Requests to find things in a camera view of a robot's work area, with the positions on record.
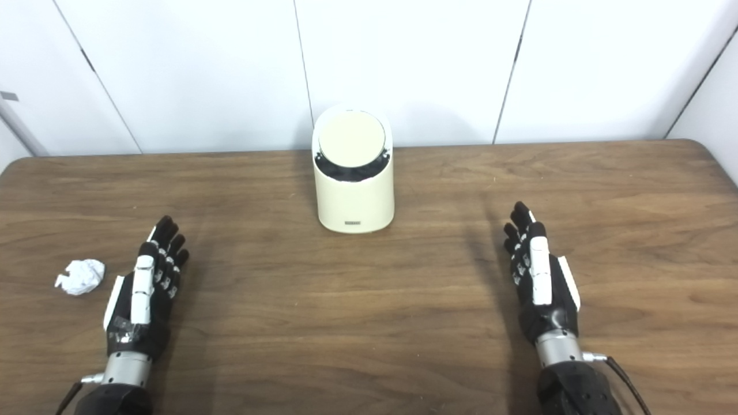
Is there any gray wall corner strip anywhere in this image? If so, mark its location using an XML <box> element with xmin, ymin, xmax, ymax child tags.
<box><xmin>0</xmin><ymin>95</ymin><xmax>50</xmax><ymax>157</ymax></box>

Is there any cream round bin lid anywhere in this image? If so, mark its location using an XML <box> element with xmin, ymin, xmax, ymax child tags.
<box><xmin>318</xmin><ymin>111</ymin><xmax>386</xmax><ymax>169</ymax></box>

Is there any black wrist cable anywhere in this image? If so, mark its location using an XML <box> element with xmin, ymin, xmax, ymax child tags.
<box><xmin>582</xmin><ymin>352</ymin><xmax>652</xmax><ymax>415</ymax></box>
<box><xmin>56</xmin><ymin>373</ymin><xmax>104</xmax><ymax>415</ymax></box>

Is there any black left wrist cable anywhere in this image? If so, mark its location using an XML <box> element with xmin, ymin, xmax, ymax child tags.
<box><xmin>56</xmin><ymin>373</ymin><xmax>104</xmax><ymax>415</ymax></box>

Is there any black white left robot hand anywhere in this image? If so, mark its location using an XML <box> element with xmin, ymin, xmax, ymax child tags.
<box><xmin>103</xmin><ymin>216</ymin><xmax>190</xmax><ymax>363</ymax></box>

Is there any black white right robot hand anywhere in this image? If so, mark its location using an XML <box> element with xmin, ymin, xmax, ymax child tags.
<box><xmin>503</xmin><ymin>201</ymin><xmax>582</xmax><ymax>346</ymax></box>

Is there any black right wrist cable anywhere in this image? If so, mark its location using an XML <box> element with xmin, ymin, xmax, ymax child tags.
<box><xmin>582</xmin><ymin>352</ymin><xmax>652</xmax><ymax>415</ymax></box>

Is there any white paper ball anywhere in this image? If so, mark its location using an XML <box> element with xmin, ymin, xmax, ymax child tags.
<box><xmin>55</xmin><ymin>259</ymin><xmax>107</xmax><ymax>296</ymax></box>

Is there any cream-colored bin body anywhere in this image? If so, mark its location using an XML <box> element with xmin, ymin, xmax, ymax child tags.
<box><xmin>311</xmin><ymin>104</ymin><xmax>396</xmax><ymax>234</ymax></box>

